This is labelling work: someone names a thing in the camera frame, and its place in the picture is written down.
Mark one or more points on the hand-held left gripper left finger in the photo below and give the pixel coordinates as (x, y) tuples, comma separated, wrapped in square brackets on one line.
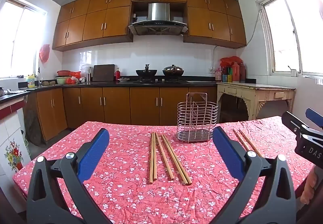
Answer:
[(93, 153)]

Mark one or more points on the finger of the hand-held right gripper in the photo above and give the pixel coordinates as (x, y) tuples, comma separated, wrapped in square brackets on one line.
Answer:
[(314, 116), (290, 120)]

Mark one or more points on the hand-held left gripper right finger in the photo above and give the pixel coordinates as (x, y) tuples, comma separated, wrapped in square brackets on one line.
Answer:
[(227, 153)]

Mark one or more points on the wooden chopstick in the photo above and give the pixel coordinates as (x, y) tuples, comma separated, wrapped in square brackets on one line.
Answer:
[(155, 161), (164, 157), (178, 159), (151, 161), (239, 138), (174, 161), (248, 140)]

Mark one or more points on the person's right hand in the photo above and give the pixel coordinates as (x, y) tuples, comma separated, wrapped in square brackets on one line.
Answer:
[(311, 186)]

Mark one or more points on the cream wooden side table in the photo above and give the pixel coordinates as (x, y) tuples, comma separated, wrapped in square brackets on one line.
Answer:
[(257, 87)]

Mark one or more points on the white mug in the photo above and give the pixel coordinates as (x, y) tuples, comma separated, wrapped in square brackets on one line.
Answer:
[(292, 72)]

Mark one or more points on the wooden base cabinet unit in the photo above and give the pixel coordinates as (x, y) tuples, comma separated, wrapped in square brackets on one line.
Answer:
[(116, 105)]

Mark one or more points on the red floral tablecloth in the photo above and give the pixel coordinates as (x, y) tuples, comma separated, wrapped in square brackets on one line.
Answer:
[(126, 201)]

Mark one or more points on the dark red thermos bottle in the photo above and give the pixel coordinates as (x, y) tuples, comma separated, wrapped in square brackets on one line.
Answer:
[(242, 74)]

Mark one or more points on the black kitchen countertop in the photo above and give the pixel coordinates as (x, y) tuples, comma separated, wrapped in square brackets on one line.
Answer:
[(106, 83)]

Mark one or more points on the yellow box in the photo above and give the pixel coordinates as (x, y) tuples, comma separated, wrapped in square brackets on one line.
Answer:
[(230, 78)]

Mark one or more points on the blue box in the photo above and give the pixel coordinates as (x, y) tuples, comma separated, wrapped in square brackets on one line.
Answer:
[(224, 78)]

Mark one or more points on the metal cup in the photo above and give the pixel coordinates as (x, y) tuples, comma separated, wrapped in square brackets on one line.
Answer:
[(88, 77)]

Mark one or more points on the pink printed bottle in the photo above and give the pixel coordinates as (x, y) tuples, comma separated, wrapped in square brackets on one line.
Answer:
[(218, 75)]

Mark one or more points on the green and white basin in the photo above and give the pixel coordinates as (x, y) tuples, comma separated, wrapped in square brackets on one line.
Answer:
[(63, 80)]

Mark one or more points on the small plate with food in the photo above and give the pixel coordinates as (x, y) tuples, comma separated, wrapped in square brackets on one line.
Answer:
[(123, 79)]

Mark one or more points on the crumpled red plastic bag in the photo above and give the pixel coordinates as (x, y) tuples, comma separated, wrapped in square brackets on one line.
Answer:
[(74, 75)]

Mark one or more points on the dark wooden cutting board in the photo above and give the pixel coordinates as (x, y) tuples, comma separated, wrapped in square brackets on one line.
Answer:
[(103, 72)]

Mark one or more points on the tiled counter with flower tile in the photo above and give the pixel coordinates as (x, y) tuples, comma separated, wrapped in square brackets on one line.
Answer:
[(12, 138)]

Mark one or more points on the small red bottle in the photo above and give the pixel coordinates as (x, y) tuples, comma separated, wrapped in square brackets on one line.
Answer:
[(117, 74)]

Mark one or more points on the large red plastic bag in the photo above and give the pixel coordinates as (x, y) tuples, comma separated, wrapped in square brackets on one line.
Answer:
[(231, 60)]

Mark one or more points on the white plastic bag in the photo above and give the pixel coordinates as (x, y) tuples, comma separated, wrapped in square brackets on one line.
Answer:
[(85, 68)]

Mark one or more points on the red plastic basin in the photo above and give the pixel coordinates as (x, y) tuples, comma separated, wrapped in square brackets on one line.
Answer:
[(63, 73)]

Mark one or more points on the large sliding window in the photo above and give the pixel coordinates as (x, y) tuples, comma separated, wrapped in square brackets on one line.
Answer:
[(290, 32)]

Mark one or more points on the metal faucet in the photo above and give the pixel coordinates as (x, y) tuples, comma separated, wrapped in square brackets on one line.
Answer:
[(39, 76)]

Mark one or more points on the yellow detergent bottle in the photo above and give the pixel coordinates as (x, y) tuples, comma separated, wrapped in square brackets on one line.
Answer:
[(31, 82)]

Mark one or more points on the black gas stove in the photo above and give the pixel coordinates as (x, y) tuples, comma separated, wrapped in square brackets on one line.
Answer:
[(161, 81)]

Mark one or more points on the wok with metal lid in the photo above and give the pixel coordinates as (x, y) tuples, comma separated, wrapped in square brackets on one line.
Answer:
[(172, 70)]

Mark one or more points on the hanging red plastic bag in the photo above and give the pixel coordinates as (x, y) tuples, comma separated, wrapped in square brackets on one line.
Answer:
[(44, 53)]

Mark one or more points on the steel range hood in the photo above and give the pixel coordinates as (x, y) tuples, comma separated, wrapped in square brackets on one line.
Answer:
[(157, 12)]

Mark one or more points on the wooden wall cabinet unit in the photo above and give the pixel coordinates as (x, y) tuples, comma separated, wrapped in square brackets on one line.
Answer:
[(85, 24)]

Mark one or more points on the window with white frame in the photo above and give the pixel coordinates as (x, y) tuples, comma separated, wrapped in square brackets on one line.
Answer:
[(22, 42)]

